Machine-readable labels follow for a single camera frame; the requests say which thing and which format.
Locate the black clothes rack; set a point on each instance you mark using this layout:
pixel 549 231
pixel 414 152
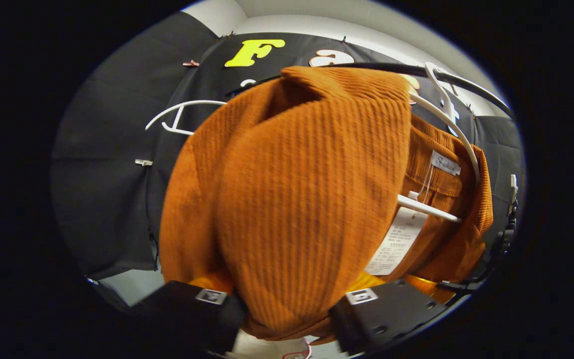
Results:
pixel 381 66

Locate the white clothes hanger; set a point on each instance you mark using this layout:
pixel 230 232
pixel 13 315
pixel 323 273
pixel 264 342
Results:
pixel 197 102
pixel 444 214

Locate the black backdrop cloth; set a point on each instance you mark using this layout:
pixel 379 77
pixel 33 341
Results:
pixel 107 174

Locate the pink cloth clip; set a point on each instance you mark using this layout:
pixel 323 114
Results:
pixel 191 63

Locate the white cloth clip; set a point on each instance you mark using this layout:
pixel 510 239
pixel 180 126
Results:
pixel 143 162

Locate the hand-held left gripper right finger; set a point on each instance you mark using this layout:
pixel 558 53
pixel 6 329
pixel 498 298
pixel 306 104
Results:
pixel 386 314

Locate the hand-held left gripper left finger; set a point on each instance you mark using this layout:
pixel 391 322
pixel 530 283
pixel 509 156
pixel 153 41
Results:
pixel 182 314

